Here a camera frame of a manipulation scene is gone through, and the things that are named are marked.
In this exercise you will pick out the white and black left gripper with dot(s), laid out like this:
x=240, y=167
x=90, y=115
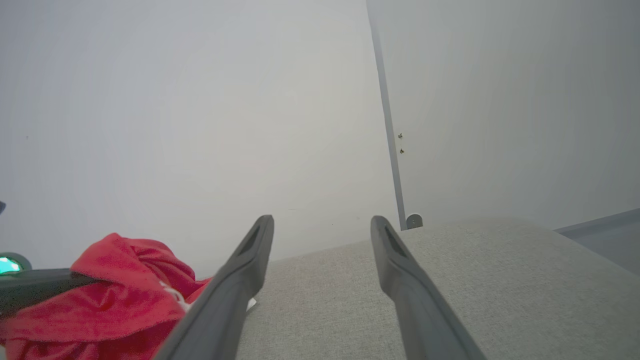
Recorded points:
x=10, y=263

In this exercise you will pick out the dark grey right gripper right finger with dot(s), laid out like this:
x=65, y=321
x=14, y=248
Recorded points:
x=415, y=305

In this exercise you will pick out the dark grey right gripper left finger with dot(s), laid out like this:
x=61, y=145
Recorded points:
x=225, y=300

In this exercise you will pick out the red and white jersey garment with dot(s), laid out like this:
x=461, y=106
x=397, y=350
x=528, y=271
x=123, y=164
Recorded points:
x=115, y=305

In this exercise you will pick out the grey fabric sofa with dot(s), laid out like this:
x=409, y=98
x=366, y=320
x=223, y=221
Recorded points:
x=525, y=300

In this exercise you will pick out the small grey wall stopper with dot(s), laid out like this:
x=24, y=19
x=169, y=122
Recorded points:
x=414, y=221

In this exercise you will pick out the dark grey wall strip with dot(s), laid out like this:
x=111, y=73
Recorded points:
x=387, y=115

